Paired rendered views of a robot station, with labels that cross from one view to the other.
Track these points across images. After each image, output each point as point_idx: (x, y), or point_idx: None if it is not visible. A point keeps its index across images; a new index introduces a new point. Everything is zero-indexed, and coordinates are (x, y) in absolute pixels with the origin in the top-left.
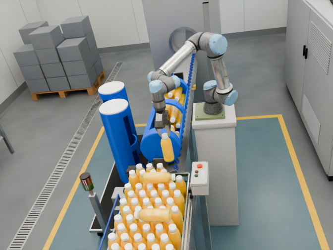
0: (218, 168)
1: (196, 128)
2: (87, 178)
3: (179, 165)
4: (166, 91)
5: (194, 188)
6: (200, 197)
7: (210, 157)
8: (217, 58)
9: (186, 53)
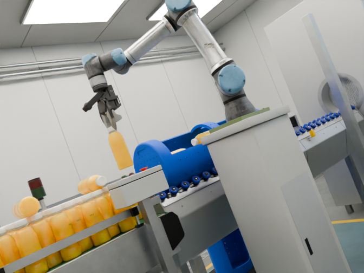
0: (260, 221)
1: (206, 143)
2: (31, 181)
3: (175, 198)
4: (98, 64)
5: (111, 193)
6: (146, 225)
7: (242, 196)
8: (180, 17)
9: (154, 29)
